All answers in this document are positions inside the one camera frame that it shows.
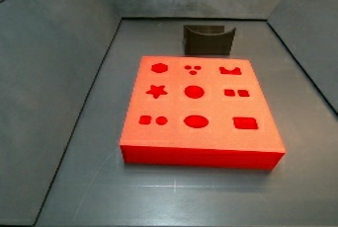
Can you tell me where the black curved holder stand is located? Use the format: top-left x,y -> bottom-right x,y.
183,25 -> 236,55

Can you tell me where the red shape-sorting board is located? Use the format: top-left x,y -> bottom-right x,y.
119,56 -> 284,170

